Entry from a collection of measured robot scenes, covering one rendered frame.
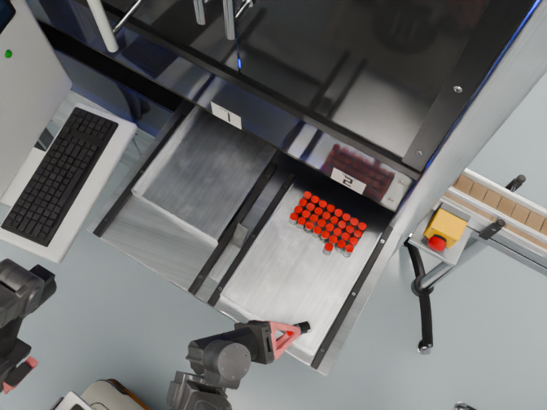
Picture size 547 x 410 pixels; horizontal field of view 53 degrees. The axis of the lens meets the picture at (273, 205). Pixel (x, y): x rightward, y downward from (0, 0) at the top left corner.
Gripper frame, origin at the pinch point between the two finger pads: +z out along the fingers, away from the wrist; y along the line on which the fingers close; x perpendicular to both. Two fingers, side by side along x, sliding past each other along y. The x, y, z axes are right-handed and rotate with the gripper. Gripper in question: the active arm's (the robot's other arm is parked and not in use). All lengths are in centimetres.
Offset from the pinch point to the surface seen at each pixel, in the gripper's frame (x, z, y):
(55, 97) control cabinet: 67, -20, -73
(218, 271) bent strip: 11.5, 4.7, -37.5
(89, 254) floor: 23, 0, -148
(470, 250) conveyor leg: 5, 78, -21
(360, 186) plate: 26.2, 31.8, -11.3
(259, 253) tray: 14.3, 14.6, -33.3
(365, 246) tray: 11.6, 38.1, -20.2
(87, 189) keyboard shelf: 39, -17, -67
